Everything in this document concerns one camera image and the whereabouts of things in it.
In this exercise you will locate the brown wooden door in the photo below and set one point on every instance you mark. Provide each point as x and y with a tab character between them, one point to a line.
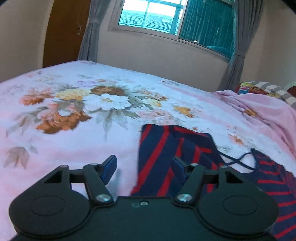
65	30

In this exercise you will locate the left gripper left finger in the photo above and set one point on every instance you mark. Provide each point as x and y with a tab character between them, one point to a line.
60	203

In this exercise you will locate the red white headboard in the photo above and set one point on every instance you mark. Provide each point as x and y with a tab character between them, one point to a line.
291	88

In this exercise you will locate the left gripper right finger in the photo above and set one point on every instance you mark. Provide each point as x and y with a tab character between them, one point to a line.
226	204

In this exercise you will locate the window with teal glass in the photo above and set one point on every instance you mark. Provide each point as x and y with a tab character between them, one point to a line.
206	24

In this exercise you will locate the pink blanket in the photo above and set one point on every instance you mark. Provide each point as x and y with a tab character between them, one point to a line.
267	115

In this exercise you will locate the striped pillow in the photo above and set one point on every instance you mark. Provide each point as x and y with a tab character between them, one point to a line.
266	88

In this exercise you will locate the grey curtain left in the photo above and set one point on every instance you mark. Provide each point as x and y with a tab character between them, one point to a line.
89	45

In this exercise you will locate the floral bed sheet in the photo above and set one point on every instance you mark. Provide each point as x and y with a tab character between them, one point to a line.
82	112

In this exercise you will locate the grey curtain right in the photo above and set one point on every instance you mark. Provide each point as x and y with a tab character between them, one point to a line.
246	19

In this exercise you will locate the navy red striped sweater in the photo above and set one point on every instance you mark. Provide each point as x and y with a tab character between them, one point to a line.
159	144

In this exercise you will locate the grey curtain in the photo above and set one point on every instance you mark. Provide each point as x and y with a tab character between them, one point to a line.
246	19
89	45

